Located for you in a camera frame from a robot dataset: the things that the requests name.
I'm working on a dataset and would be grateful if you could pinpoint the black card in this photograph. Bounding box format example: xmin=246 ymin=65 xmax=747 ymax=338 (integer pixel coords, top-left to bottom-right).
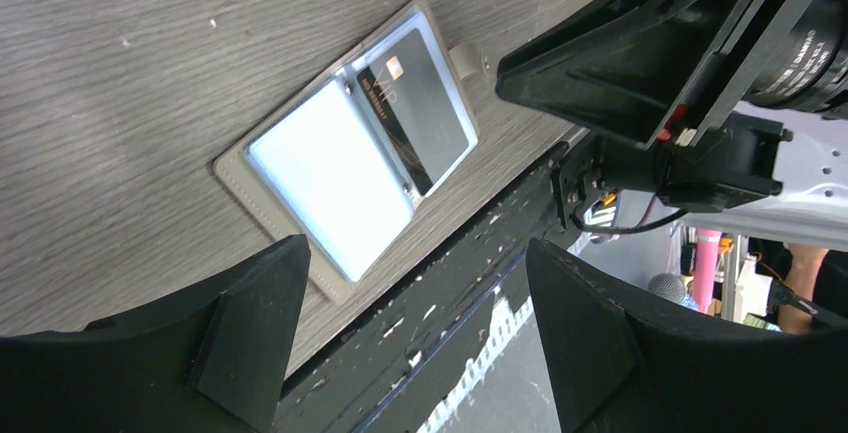
xmin=355 ymin=27 xmax=477 ymax=197

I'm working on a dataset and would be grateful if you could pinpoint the grey microphone background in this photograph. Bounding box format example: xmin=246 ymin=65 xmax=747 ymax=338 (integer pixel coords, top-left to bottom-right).
xmin=648 ymin=273 xmax=687 ymax=305

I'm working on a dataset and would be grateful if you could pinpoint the aluminium rail frame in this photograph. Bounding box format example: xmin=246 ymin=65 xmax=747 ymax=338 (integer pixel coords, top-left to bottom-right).
xmin=410 ymin=204 xmax=617 ymax=433

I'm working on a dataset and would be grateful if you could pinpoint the pink pole background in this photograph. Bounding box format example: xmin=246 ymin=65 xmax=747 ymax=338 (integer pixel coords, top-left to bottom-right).
xmin=692 ymin=228 xmax=722 ymax=313

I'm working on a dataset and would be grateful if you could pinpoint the grey card holder wallet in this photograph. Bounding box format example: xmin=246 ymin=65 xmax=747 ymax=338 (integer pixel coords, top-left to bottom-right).
xmin=213 ymin=0 xmax=487 ymax=304

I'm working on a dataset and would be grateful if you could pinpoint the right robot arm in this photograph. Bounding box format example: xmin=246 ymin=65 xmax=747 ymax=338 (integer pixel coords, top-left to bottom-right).
xmin=496 ymin=0 xmax=847 ymax=242

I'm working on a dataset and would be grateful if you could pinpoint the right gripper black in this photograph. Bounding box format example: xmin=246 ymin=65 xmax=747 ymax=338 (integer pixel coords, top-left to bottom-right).
xmin=495 ymin=0 xmax=847 ymax=149

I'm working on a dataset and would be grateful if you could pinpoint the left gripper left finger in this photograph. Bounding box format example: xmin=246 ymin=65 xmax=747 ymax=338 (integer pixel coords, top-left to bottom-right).
xmin=1 ymin=235 xmax=311 ymax=432

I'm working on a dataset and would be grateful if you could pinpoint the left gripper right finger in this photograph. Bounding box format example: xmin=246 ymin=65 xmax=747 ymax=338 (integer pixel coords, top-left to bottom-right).
xmin=526 ymin=239 xmax=847 ymax=432

